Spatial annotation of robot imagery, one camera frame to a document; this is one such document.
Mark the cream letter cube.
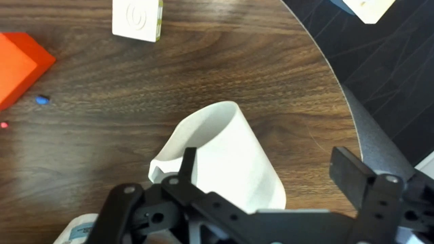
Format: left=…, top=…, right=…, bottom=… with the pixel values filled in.
left=111, top=0, right=164, bottom=44

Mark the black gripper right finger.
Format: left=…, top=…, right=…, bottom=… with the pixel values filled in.
left=328, top=145, right=434, bottom=244

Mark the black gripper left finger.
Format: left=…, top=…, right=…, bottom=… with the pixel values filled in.
left=84, top=147, right=273, bottom=244

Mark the white card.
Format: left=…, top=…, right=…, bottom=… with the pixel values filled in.
left=341, top=0, right=398, bottom=26

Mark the small blue piece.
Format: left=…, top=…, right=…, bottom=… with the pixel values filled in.
left=36, top=94, right=52, bottom=107

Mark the red block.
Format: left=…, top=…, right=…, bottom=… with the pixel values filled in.
left=0, top=31, right=59, bottom=113

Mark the beige cup with handle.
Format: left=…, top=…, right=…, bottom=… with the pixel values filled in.
left=148, top=99, right=288, bottom=216

